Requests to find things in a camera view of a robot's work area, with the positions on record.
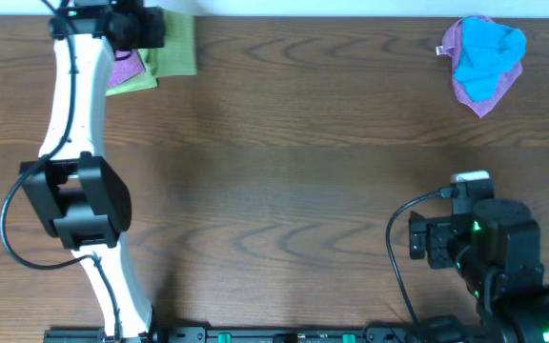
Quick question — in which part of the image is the light green microfiber cloth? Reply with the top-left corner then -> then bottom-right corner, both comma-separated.
138,10 -> 197,78

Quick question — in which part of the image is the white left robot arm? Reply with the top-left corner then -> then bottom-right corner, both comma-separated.
0,1 -> 167,342

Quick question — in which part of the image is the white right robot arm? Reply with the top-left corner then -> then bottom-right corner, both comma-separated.
409,198 -> 549,343

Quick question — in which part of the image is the folded green cloth under purple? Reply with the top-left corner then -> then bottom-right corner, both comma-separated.
106,72 -> 158,96

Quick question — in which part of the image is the crumpled purple cloth under blue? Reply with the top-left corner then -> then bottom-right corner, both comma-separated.
436,15 -> 519,118

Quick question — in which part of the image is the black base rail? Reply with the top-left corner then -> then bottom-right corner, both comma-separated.
42,326 -> 485,343

